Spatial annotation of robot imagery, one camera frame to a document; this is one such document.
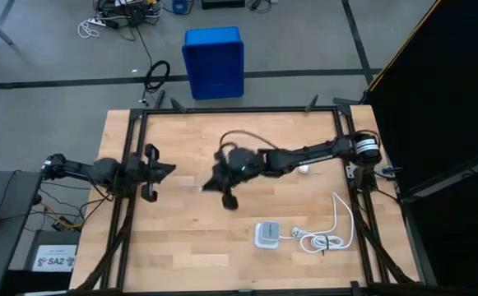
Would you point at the white power strip tower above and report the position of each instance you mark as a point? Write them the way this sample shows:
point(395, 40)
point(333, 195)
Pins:
point(268, 232)

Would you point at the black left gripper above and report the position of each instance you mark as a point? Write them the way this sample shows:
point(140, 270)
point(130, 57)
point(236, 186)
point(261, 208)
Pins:
point(150, 172)

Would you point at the black curtain with yellow edge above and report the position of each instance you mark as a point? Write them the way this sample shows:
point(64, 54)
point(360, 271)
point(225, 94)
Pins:
point(448, 82)

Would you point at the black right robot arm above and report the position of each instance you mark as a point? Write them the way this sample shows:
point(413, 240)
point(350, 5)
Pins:
point(304, 156)

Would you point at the grey desk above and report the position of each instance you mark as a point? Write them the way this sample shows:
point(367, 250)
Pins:
point(0, 246)

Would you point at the blue plastic bin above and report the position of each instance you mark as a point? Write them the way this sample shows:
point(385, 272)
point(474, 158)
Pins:
point(214, 61)

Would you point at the black aluminium table frame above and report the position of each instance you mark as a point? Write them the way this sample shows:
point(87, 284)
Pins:
point(242, 109)

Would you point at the white USB wall charger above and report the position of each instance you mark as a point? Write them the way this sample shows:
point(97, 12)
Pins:
point(303, 169)

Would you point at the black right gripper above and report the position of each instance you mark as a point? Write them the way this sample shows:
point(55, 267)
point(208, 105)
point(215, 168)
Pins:
point(227, 172)

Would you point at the black computer case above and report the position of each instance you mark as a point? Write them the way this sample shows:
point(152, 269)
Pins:
point(57, 236)

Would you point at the white SA2 label sign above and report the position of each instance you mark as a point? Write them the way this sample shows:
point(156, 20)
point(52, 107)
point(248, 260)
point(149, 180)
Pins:
point(55, 261)

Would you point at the black flat box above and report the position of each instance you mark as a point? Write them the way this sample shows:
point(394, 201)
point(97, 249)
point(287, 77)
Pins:
point(222, 4)

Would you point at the white floor power strip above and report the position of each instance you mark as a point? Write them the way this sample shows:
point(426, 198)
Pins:
point(98, 21)

